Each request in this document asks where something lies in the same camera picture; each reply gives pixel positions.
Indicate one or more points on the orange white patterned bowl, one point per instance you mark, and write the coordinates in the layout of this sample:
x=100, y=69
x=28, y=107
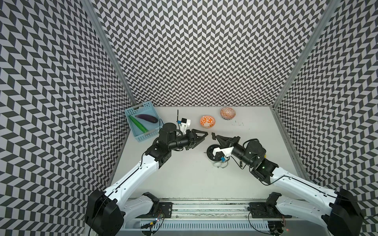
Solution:
x=207, y=121

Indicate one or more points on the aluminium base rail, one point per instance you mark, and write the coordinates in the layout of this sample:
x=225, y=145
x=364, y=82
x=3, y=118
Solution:
x=218, y=214

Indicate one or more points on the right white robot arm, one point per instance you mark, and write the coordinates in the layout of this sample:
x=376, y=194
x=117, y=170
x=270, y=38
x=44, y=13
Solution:
x=336, y=210

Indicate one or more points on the green cucumber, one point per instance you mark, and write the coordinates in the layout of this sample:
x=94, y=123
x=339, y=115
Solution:
x=138, y=124

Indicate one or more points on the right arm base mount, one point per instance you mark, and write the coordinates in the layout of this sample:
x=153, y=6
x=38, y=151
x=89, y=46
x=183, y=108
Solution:
x=262, y=210

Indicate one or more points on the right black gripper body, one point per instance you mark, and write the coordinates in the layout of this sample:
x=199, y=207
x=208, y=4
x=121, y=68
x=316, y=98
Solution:
x=238, y=151

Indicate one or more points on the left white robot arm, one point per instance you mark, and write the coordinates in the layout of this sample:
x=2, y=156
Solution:
x=107, y=210

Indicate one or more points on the white twin-bell alarm clock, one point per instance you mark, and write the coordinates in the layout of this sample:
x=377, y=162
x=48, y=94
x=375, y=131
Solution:
x=215, y=161

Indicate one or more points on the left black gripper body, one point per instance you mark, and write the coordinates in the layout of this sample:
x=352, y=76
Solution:
x=185, y=140

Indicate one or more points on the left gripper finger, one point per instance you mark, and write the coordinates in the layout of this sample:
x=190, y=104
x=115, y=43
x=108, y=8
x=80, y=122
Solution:
x=199, y=132
x=199, y=139

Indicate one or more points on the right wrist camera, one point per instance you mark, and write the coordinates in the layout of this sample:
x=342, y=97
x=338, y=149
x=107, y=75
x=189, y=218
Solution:
x=223, y=153

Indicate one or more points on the light blue perforated basket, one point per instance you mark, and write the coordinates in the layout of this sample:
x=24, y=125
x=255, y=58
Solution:
x=144, y=108

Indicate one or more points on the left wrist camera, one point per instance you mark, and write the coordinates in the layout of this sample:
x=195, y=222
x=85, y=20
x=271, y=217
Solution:
x=183, y=124

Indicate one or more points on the overturned orange patterned bowl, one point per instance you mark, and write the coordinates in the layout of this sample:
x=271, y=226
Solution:
x=227, y=113

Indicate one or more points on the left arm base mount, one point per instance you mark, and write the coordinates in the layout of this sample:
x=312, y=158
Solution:
x=162, y=208

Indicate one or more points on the dark purple eggplant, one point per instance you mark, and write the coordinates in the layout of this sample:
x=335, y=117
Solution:
x=147, y=118

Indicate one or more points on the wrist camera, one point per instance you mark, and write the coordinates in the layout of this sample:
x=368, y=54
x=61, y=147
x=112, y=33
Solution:
x=183, y=124
x=223, y=153

